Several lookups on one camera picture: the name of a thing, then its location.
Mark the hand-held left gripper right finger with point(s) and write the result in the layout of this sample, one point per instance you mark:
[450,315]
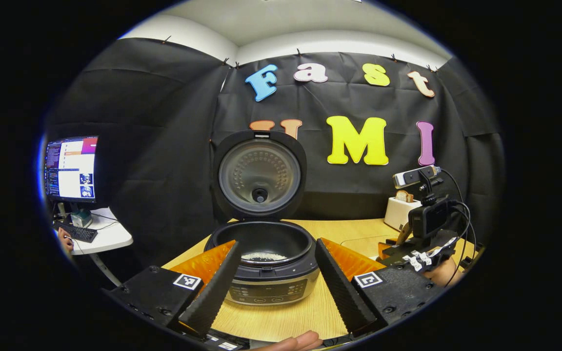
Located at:
[339,292]

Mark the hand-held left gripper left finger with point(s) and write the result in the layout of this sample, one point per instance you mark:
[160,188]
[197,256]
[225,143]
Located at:
[212,292]

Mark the black keyboard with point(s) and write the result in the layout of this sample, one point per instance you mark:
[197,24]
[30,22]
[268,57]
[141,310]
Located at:
[78,233]

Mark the dark grey rice cooker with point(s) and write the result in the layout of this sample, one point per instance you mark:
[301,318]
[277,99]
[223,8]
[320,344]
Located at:
[261,175]

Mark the brown bread slice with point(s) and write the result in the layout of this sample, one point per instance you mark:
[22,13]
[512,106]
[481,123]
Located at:
[410,197]

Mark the black backdrop cloth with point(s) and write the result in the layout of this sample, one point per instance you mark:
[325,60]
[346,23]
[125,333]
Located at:
[164,146]

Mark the white rice heap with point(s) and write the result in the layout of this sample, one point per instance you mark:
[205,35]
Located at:
[264,256]

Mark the small teal box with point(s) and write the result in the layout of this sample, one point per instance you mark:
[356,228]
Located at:
[82,219]

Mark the white side table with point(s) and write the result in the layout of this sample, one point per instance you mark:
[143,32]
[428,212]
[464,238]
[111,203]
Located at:
[110,234]

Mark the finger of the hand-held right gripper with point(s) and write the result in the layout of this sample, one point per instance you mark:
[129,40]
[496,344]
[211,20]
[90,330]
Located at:
[398,253]

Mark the white bread slice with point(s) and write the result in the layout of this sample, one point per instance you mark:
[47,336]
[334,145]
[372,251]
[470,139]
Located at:
[401,196]

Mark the white toaster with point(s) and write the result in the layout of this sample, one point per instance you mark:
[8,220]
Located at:
[398,212]

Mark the computer monitor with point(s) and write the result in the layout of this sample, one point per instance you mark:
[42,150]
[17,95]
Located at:
[71,170]

